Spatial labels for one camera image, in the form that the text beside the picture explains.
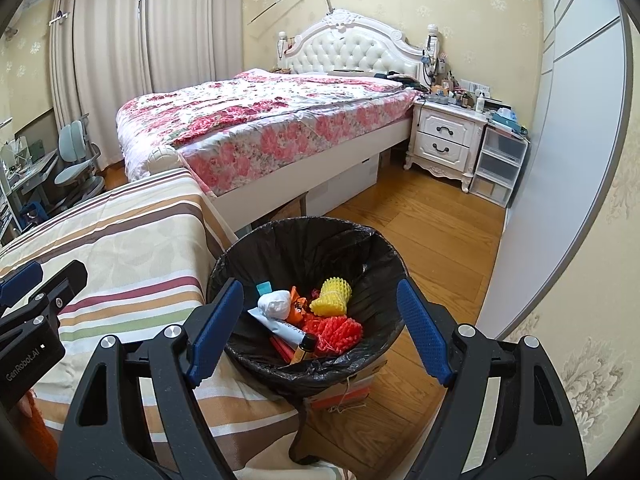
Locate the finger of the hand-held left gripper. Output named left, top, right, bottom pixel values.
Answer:
left=0, top=261, right=45, bottom=306
left=0, top=259, right=89, bottom=341

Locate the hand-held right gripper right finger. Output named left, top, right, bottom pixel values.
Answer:
left=396, top=277, right=587, bottom=480

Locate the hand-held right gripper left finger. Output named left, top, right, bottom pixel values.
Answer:
left=57, top=277, right=246, bottom=480

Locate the white tissue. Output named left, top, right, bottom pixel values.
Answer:
left=257, top=289, right=292, bottom=320

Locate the white squeeze tube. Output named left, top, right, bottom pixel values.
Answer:
left=248, top=307, right=308, bottom=343

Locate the red foam fruit net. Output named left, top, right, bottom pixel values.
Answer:
left=302, top=315, right=364, bottom=356

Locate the orange snack wrapper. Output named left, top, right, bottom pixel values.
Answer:
left=286, top=286, right=313, bottom=326

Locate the amber bottle with black cap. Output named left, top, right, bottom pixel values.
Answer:
left=289, top=332, right=318, bottom=366

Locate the yellow foam fruit net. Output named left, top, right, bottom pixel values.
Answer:
left=310, top=277, right=353, bottom=317

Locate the trash can with black bag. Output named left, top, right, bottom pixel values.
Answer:
left=206, top=216, right=408, bottom=401

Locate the orange cloth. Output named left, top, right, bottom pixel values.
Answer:
left=20, top=390, right=58, bottom=471

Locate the cardboard box with red print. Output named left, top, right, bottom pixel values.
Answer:
left=305, top=357, right=388, bottom=413

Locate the grey desk chair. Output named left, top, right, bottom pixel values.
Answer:
left=54, top=120, right=107, bottom=206

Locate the white desk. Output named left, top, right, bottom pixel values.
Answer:
left=0, top=135, right=60, bottom=211

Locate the white storage box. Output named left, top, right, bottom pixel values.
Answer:
left=305, top=155, right=379, bottom=216

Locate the clear plastic drawer unit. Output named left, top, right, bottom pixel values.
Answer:
left=469, top=125, right=530, bottom=207

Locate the white nightstand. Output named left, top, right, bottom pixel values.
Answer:
left=404, top=97, right=488, bottom=193

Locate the beige curtain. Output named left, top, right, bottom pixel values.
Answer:
left=145, top=0, right=248, bottom=96
left=49, top=0, right=156, bottom=171

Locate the floral quilt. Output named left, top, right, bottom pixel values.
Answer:
left=116, top=70, right=418, bottom=196

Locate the blue box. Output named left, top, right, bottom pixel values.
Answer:
left=492, top=107, right=528, bottom=136

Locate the cluster of small bottles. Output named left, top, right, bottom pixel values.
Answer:
left=425, top=67, right=493, bottom=111

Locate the white sliding wardrobe door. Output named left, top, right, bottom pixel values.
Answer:
left=475, top=0, right=640, bottom=341

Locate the white bed frame tufted headboard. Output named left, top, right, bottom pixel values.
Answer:
left=116, top=8, right=441, bottom=231

